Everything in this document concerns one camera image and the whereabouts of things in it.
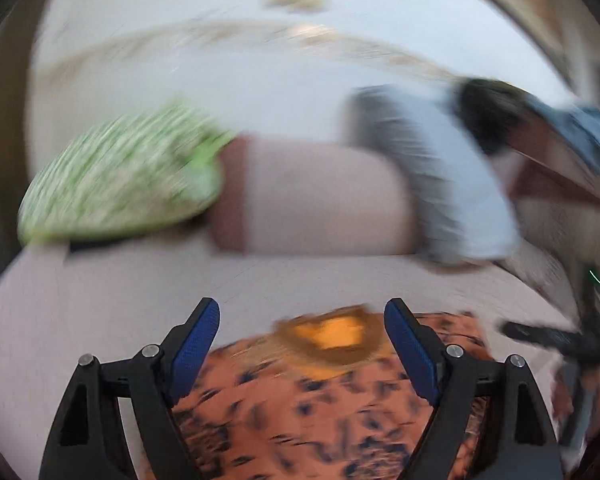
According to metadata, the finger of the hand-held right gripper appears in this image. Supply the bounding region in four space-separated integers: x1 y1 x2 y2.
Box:
501 321 581 357

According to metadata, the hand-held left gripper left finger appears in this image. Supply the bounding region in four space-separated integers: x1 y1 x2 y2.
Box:
39 297 221 480

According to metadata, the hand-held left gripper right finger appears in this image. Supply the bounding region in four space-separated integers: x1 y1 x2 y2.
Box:
384 298 565 480

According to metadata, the orange floral garment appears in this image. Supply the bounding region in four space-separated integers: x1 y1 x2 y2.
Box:
172 305 496 480

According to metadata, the quilted bed cover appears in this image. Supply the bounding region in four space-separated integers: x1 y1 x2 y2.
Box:
0 230 581 480

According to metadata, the light blue pillow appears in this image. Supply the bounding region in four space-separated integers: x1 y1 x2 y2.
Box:
340 85 523 266

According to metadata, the pink bolster pillow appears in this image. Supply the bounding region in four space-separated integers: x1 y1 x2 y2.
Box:
207 132 431 256

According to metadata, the green patterned pillow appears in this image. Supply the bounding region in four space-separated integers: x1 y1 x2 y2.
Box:
17 100 236 246

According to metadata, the blue patterned cloth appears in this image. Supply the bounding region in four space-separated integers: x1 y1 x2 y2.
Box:
525 97 600 181

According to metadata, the dark cloth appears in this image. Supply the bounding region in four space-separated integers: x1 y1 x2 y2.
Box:
452 77 541 156

